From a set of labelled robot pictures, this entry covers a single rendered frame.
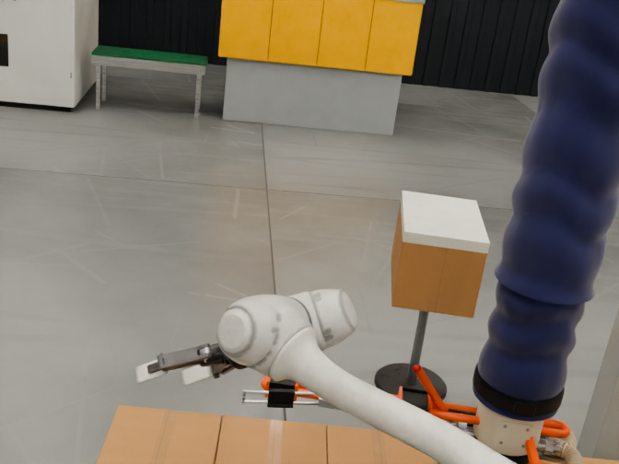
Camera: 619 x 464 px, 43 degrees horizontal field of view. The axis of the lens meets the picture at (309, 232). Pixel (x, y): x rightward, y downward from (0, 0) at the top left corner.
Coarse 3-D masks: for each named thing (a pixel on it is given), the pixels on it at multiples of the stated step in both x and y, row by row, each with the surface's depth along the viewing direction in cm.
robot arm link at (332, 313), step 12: (300, 300) 133; (312, 300) 135; (324, 300) 134; (336, 300) 134; (348, 300) 136; (312, 312) 133; (324, 312) 133; (336, 312) 133; (348, 312) 134; (312, 324) 131; (324, 324) 133; (336, 324) 133; (348, 324) 134; (324, 336) 134; (336, 336) 134; (324, 348) 136
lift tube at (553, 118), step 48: (576, 0) 162; (576, 48) 164; (576, 96) 166; (528, 144) 178; (576, 144) 168; (528, 192) 178; (576, 192) 172; (528, 240) 180; (576, 240) 176; (528, 288) 182; (576, 288) 181
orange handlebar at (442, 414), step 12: (264, 384) 209; (300, 396) 208; (312, 396) 208; (396, 396) 210; (432, 408) 210; (456, 408) 209; (468, 408) 209; (456, 420) 206; (468, 420) 205; (552, 420) 208; (552, 432) 204; (564, 432) 204; (528, 444) 198; (528, 456) 195
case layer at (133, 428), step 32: (128, 416) 296; (160, 416) 298; (192, 416) 300; (224, 416) 302; (128, 448) 279; (160, 448) 281; (192, 448) 283; (224, 448) 285; (256, 448) 287; (288, 448) 289; (320, 448) 291; (352, 448) 293; (384, 448) 295
